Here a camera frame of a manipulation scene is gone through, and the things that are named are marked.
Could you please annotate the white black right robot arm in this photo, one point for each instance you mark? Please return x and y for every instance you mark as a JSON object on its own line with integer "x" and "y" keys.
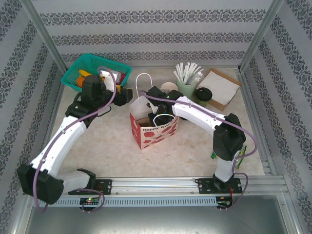
{"x": 195, "y": 113}

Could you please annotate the white napkin stack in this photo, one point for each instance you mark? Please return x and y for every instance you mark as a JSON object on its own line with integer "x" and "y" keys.
{"x": 221, "y": 86}

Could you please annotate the aluminium mounting rail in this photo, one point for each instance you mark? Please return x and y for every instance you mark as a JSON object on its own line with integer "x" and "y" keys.
{"x": 151, "y": 185}

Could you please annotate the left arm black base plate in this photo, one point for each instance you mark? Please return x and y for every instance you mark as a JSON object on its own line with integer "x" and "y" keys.
{"x": 104, "y": 186}

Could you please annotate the green black-lid coffee cup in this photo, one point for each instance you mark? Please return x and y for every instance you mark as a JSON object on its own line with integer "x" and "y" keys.
{"x": 204, "y": 96}

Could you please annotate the aluminium frame post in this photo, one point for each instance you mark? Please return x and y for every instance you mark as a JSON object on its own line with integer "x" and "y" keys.
{"x": 41, "y": 29}
{"x": 260, "y": 31}

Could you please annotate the mint green straw holder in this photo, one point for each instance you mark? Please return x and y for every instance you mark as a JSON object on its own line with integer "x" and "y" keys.
{"x": 186, "y": 89}

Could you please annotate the green yellow candy bag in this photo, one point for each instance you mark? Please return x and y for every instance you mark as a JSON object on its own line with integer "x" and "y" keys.
{"x": 241, "y": 156}

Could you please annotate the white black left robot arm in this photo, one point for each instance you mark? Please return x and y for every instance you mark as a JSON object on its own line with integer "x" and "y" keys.
{"x": 61, "y": 139}

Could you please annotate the paper-wrapped straw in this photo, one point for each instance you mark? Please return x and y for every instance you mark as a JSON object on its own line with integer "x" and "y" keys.
{"x": 198, "y": 74}
{"x": 190, "y": 72}
{"x": 179, "y": 76}
{"x": 182, "y": 72}

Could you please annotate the white red-print paper bag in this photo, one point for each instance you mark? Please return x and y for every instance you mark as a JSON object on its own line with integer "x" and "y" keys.
{"x": 156, "y": 139}

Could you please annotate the teal plastic basket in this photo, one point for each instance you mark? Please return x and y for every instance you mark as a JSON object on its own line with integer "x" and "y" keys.
{"x": 92, "y": 61}

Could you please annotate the stack of paper cups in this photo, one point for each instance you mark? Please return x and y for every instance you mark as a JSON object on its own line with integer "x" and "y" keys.
{"x": 169, "y": 86}

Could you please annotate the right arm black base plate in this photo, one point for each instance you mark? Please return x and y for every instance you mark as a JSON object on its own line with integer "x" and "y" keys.
{"x": 204, "y": 186}

